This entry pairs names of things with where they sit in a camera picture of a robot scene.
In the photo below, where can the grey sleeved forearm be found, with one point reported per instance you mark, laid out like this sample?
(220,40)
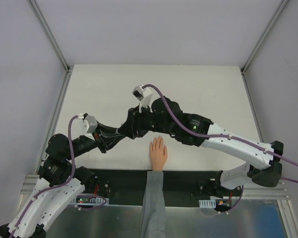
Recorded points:
(153,214)

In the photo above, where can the white cable duct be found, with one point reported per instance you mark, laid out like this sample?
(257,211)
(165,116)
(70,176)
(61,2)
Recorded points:
(211,203)
(89,200)

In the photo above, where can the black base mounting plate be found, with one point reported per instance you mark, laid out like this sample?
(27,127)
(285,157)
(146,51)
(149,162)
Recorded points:
(180,188)

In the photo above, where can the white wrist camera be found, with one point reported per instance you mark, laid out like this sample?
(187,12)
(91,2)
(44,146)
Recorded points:
(144,96)
(88,125)

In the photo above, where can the right white cable duct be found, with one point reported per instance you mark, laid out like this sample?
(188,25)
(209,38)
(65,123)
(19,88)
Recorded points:
(211,203)

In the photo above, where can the aluminium frame post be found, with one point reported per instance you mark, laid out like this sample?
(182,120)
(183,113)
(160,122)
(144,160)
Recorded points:
(49,35)
(265,34)

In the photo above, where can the left aluminium frame post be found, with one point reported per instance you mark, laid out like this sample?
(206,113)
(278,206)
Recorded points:
(49,35)

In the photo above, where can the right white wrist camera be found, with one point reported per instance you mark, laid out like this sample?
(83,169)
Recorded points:
(144,96)

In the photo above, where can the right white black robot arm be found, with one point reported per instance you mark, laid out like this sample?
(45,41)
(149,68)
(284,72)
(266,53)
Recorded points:
(262,165)

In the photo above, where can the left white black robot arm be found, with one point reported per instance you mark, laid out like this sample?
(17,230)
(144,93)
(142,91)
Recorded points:
(59,181)

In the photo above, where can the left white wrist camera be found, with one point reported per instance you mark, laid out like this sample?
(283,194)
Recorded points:
(88,125)

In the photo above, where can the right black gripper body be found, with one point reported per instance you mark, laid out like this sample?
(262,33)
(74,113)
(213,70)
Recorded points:
(134,123)

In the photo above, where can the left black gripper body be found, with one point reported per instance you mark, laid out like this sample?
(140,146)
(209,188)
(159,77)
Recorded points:
(99,141)

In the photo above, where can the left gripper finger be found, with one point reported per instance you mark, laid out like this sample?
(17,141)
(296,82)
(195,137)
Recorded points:
(104,129)
(112,140)

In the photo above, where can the left white cable duct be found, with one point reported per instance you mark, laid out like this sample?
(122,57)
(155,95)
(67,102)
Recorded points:
(89,200)

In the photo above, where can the right aluminium frame post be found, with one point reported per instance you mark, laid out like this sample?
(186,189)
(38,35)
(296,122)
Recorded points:
(265,34)

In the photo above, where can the mannequin hand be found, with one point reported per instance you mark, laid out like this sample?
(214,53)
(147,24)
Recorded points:
(158,154)

